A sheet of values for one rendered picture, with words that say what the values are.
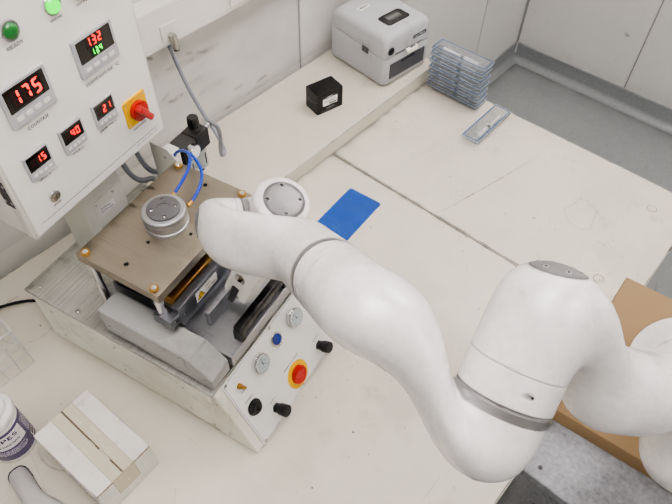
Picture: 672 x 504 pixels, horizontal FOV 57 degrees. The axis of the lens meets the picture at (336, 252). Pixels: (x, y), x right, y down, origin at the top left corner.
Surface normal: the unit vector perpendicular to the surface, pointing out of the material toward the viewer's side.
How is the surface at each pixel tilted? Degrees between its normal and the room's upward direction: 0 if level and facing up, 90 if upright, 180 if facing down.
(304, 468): 0
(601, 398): 77
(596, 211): 0
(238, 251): 57
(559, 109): 0
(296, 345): 65
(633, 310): 44
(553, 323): 40
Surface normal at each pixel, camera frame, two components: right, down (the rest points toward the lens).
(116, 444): -0.01, -0.62
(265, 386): 0.80, 0.09
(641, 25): -0.65, 0.58
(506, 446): 0.04, 0.15
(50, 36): 0.87, 0.40
